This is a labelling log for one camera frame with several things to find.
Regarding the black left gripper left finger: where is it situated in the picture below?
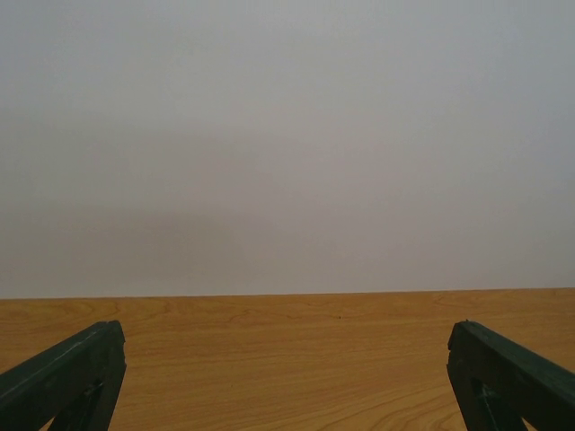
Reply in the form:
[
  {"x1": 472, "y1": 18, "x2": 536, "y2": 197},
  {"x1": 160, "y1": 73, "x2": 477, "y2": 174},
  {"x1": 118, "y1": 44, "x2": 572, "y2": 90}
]
[{"x1": 1, "y1": 321, "x2": 127, "y2": 430}]

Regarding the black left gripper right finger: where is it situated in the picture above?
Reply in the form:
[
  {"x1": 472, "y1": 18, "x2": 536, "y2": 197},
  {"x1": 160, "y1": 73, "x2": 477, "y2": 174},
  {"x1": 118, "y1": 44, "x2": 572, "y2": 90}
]
[{"x1": 447, "y1": 321, "x2": 574, "y2": 430}]

